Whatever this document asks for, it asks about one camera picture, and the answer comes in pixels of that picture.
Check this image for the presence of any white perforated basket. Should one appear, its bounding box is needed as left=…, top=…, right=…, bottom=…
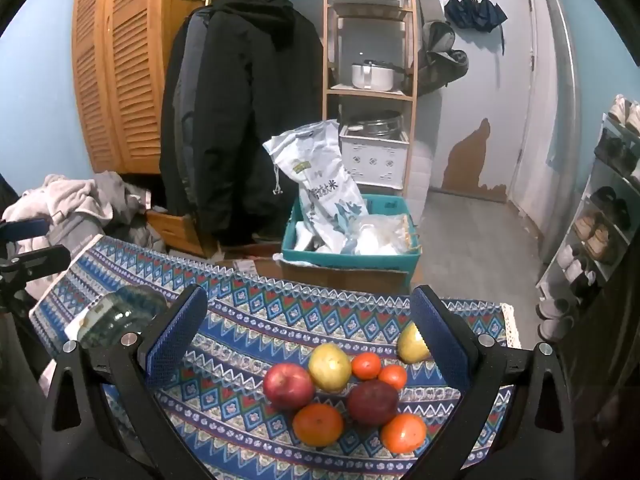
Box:
left=339, top=125, right=412, bottom=188

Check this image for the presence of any dark blue umbrella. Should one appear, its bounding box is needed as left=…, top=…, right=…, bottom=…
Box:
left=444, top=0, right=508, bottom=53

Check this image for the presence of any shoe rack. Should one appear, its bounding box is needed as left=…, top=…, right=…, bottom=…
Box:
left=535, top=95, right=640, bottom=341

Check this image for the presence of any grey crumpled clothing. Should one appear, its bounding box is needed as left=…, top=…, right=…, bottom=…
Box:
left=92, top=171, right=168, bottom=253

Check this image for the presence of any wooden drawer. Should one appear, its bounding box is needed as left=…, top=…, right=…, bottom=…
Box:
left=145, top=210, right=221, bottom=258

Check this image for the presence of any clear plastic bag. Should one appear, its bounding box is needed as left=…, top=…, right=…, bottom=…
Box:
left=345, top=214, right=416, bottom=257

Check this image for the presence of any steel pot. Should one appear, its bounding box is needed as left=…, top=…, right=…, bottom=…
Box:
left=346, top=111, right=403, bottom=137

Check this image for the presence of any teal plastic crate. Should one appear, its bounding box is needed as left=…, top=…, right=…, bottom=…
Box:
left=280, top=194, right=422, bottom=286

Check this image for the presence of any glass bowl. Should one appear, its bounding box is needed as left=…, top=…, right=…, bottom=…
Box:
left=75, top=285, right=168, bottom=351

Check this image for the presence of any white rice bag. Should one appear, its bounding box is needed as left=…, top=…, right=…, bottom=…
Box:
left=262, top=119, right=370, bottom=253

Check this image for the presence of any wooden shelf unit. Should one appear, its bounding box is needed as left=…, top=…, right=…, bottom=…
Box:
left=322, top=0, right=418, bottom=191

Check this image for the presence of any large cardboard box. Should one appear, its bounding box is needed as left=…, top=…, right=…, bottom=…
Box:
left=250, top=252, right=416, bottom=293

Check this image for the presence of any black jacket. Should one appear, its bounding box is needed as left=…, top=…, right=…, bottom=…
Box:
left=159, top=0, right=325, bottom=247

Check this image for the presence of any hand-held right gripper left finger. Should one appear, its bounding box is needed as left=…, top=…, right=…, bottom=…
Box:
left=40, top=284, right=211, bottom=480

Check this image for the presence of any grey hanging bag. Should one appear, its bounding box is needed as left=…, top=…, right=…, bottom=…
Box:
left=417, top=20, right=470, bottom=96

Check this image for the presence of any small tangerine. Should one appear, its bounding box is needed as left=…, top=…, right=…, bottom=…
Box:
left=377, top=364, right=407, bottom=391
left=351, top=352, right=383, bottom=380

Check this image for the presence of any wooden louvered wardrobe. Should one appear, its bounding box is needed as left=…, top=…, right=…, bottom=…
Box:
left=71, top=0, right=211, bottom=176

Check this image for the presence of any grey jacket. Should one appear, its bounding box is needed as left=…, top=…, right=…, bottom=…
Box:
left=170, top=7, right=211, bottom=211

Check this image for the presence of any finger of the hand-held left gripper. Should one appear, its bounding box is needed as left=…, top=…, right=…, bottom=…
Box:
left=15, top=245, right=72, bottom=279
left=0, top=217, right=51, bottom=242

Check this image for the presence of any white door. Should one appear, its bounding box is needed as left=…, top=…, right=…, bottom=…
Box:
left=510, top=0, right=586, bottom=241

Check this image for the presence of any orange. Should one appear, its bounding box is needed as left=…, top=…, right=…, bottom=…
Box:
left=292, top=403, right=345, bottom=448
left=381, top=413, right=428, bottom=453

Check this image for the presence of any blue patterned tablecloth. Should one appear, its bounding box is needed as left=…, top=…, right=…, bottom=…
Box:
left=29, top=234, right=521, bottom=480

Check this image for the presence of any yellow pear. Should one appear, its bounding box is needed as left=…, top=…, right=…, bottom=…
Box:
left=308, top=342, right=353, bottom=393
left=397, top=322, right=432, bottom=365

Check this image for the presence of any white pot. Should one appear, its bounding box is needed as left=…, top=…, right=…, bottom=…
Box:
left=350, top=60, right=407, bottom=92

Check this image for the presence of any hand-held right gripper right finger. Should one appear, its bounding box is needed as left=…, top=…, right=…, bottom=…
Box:
left=409, top=285, right=576, bottom=480

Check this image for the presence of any pile of clothes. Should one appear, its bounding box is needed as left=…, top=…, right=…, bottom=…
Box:
left=2, top=174, right=113, bottom=301

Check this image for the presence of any dark red apple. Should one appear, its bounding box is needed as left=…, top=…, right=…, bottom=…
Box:
left=347, top=380, right=400, bottom=427

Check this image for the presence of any grey printed cloth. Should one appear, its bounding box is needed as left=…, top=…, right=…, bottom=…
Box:
left=47, top=212, right=108, bottom=266

